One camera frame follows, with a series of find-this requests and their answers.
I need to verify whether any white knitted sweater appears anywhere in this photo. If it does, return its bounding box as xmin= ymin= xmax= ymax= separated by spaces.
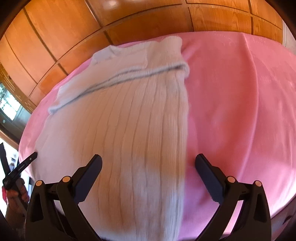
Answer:
xmin=31 ymin=36 xmax=189 ymax=240

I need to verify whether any person's left hand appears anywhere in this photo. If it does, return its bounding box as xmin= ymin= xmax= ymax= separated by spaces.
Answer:
xmin=6 ymin=178 xmax=30 ymax=209

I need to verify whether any dark wooden glazed door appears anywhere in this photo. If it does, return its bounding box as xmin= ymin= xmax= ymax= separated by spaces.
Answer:
xmin=0 ymin=83 xmax=31 ymax=144

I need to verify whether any pink bed blanket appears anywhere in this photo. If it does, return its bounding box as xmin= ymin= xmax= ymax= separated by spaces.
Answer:
xmin=19 ymin=32 xmax=295 ymax=240

